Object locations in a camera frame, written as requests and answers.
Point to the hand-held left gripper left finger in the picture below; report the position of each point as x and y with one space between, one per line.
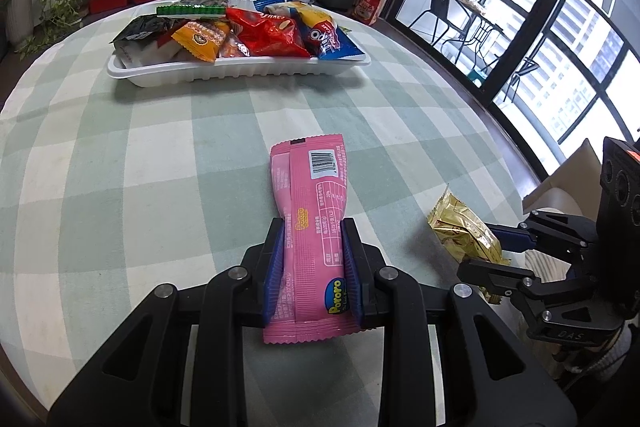
274 267

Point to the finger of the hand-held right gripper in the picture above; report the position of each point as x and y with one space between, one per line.
510 238
495 277

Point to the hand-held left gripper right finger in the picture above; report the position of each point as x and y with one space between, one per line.
351 267

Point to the gold snack packet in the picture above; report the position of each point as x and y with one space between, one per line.
460 232

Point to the pink snack packet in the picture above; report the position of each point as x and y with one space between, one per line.
312 207

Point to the white plastic tray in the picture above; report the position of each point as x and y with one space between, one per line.
225 74

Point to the blue cake snack packet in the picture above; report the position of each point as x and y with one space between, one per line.
330 42

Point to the orange snack packet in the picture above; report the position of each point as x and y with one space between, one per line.
200 39

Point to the black snack packet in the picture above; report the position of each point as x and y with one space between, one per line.
142 29

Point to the sunflower seed packet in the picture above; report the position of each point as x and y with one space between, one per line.
195 4

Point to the person's right forearm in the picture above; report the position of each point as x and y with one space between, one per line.
615 354

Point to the beige upholstered chair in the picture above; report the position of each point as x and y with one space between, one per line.
565 202

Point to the green checked tablecloth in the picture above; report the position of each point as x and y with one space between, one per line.
150 157

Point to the glass balcony table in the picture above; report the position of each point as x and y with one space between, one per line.
482 19

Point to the black metal chair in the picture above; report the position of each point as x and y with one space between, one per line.
442 7

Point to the white red-striped snack packet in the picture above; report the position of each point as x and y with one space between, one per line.
150 52

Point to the red paper bag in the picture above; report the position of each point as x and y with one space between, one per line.
366 8

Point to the plant in white ribbed pot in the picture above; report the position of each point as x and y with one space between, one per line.
19 17

